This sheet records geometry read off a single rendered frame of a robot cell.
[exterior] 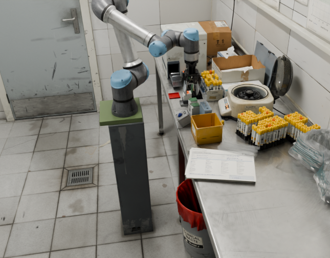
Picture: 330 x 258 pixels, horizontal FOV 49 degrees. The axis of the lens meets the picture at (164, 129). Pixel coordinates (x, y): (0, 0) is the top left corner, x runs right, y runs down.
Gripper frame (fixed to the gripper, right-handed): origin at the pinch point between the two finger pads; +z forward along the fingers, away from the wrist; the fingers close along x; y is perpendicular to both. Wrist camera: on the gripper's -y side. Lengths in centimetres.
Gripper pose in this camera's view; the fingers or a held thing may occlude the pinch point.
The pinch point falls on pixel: (191, 92)
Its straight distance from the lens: 199.8
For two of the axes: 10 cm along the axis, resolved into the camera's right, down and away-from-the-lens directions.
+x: 10.0, -0.4, -0.1
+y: 0.1, 5.5, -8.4
